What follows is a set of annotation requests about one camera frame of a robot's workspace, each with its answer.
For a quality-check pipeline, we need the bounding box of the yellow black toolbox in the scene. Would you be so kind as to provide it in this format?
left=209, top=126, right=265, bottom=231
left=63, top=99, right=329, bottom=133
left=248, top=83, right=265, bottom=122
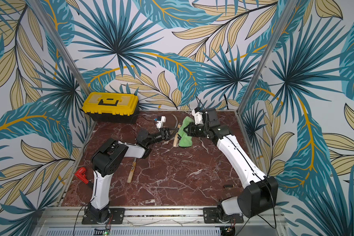
left=82, top=92, right=139, bottom=124

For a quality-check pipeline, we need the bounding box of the aluminium front rail frame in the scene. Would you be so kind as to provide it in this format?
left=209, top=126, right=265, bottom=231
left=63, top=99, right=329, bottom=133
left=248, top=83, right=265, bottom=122
left=32, top=206, right=292, bottom=236

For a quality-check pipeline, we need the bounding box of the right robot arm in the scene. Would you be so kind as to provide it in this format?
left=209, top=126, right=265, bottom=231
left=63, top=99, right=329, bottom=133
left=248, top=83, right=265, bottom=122
left=183, top=107, right=278, bottom=218

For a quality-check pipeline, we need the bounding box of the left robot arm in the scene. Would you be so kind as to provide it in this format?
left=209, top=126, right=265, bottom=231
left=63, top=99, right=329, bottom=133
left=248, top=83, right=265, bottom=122
left=90, top=128, right=179, bottom=212

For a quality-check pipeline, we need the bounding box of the red clamp tool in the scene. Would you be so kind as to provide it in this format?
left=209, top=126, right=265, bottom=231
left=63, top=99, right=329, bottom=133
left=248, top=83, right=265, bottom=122
left=74, top=167, right=93, bottom=189

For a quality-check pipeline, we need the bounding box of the green rag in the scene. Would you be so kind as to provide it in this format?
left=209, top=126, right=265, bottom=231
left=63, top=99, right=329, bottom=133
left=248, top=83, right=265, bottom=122
left=178, top=117, right=194, bottom=148

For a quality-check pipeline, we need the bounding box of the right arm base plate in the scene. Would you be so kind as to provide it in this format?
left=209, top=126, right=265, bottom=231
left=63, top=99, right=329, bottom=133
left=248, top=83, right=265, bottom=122
left=203, top=206, right=244, bottom=224

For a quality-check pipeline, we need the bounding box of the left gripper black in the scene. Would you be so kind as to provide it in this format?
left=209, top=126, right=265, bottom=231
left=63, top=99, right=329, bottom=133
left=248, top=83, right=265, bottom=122
left=146, top=127, right=180, bottom=146

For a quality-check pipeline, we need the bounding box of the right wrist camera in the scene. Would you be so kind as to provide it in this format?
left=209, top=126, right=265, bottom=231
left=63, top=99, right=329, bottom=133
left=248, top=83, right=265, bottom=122
left=192, top=108, right=204, bottom=125

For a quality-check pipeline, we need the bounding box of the small dark object on table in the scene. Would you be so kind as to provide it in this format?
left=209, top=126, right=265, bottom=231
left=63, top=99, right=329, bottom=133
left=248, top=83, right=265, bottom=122
left=223, top=184, right=234, bottom=189

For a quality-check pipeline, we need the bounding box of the sickle labelled handle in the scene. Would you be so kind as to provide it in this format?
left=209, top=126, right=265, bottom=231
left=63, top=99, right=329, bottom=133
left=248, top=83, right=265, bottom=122
left=165, top=114, right=179, bottom=141

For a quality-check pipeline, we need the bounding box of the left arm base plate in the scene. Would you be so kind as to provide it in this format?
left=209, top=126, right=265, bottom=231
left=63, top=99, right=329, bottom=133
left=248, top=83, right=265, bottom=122
left=82, top=207, right=125, bottom=225

